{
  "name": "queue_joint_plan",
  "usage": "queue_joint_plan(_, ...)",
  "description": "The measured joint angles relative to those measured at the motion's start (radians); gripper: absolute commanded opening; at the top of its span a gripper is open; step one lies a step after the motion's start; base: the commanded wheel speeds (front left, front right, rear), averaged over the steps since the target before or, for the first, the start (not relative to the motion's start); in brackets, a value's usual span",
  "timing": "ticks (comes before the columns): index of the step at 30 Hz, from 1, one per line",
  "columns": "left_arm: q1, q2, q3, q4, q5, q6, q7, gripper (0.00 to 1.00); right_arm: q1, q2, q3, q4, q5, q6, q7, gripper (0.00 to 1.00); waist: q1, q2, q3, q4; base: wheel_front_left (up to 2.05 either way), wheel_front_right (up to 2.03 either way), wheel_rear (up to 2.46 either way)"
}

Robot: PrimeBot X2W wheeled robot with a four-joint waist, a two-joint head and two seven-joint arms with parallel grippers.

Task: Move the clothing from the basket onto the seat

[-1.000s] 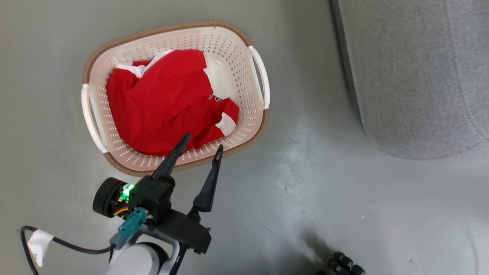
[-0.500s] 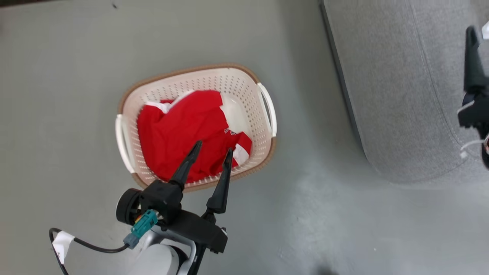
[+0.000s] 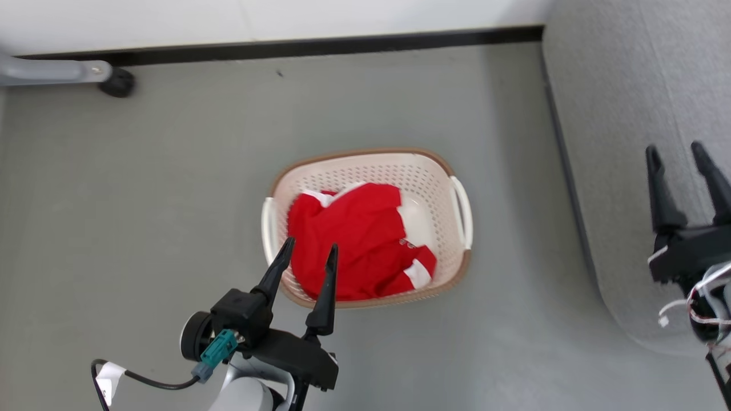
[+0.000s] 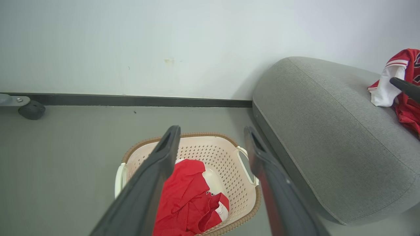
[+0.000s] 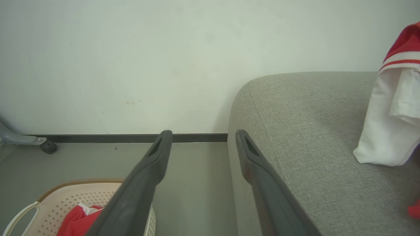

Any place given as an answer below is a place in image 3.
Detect grey fabric sofa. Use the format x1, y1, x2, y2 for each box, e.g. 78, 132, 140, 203
541, 0, 731, 357

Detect white red wire bundle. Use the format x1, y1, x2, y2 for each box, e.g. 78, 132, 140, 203
648, 245, 731, 343

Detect white cable tag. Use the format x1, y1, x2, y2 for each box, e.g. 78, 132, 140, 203
96, 362, 126, 406

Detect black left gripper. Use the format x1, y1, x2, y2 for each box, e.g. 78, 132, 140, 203
211, 237, 339, 392

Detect teal cable connector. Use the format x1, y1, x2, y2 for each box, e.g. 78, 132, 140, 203
191, 329, 238, 383

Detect black baseboard strip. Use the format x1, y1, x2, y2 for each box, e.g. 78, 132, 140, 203
17, 25, 544, 68

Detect black cable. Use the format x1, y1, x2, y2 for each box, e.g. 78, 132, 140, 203
91, 358, 200, 411

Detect red jersey white cuffs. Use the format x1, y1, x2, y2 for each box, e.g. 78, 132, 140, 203
287, 183, 437, 302

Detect cream laundry basket brown rim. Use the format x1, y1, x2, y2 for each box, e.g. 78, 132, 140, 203
261, 148, 474, 310

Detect grey metal frame leg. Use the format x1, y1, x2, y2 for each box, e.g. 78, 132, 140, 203
0, 54, 113, 87

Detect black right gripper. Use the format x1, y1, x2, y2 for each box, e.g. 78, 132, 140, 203
646, 142, 731, 284

